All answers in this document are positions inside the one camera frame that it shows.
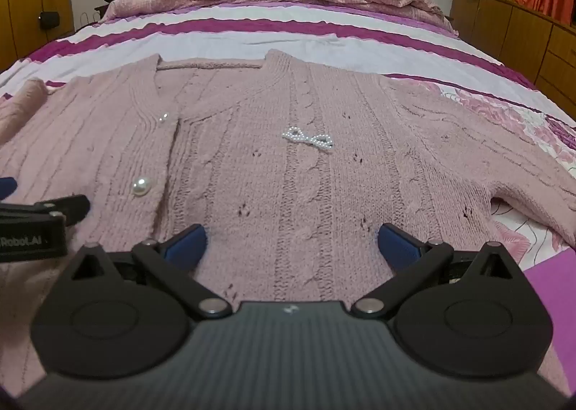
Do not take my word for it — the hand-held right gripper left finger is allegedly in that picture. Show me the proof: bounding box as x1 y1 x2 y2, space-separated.
67 223 233 321

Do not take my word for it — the wooden low cabinet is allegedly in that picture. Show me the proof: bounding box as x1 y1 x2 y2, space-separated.
450 0 576 112

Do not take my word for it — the purple mat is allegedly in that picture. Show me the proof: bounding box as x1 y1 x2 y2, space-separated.
524 251 576 398

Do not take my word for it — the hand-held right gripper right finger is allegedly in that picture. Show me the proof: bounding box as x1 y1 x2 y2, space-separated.
351 222 525 321

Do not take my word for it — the pink knit cardigan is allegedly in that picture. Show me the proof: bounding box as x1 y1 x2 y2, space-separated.
0 49 576 398

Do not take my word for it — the striped floral bed sheet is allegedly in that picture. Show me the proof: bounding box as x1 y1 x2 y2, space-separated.
0 2 576 276

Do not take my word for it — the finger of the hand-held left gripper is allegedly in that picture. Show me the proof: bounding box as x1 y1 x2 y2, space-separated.
0 176 19 202
0 195 91 226

